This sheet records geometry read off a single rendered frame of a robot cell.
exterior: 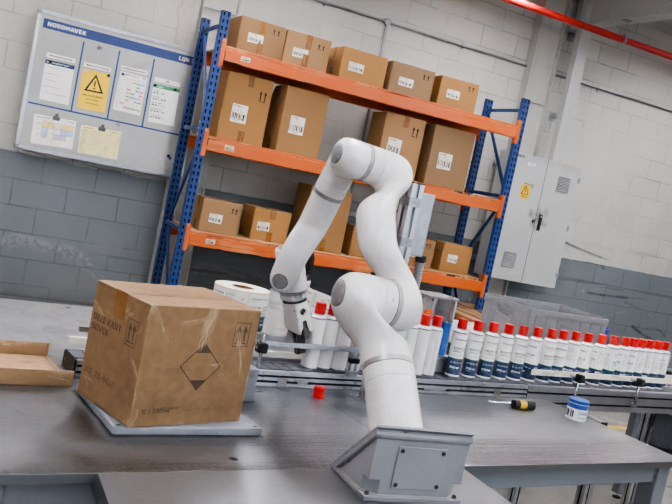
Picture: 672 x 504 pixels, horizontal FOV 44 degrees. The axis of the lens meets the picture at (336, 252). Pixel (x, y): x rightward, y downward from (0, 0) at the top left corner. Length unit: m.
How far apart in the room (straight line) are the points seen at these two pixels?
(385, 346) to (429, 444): 0.25
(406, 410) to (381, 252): 0.42
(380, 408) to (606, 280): 7.54
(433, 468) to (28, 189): 5.32
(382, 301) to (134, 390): 0.59
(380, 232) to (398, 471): 0.60
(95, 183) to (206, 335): 4.97
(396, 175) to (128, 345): 0.81
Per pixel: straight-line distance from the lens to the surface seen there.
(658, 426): 4.07
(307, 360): 2.52
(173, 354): 1.83
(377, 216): 2.04
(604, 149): 9.00
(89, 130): 6.62
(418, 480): 1.78
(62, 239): 6.79
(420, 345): 2.75
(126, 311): 1.85
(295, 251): 2.30
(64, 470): 1.64
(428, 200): 2.45
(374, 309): 1.88
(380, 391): 1.83
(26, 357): 2.33
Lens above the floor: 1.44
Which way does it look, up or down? 4 degrees down
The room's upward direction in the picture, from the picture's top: 12 degrees clockwise
